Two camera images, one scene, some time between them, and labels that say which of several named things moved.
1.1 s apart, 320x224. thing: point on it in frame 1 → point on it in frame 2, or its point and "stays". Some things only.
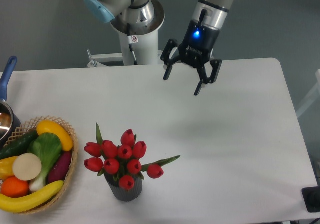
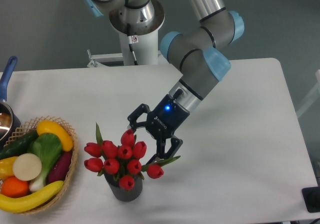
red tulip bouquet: x=123 y=162 stays
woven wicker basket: x=31 y=126 stays
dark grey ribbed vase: x=123 y=194 stays
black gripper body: x=197 y=46 → x=166 y=119
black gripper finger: x=171 y=46 → x=134 y=124
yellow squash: x=46 y=126 stays
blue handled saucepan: x=9 y=123 stays
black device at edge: x=311 y=198 stays
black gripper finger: x=204 y=78 → x=161 y=154
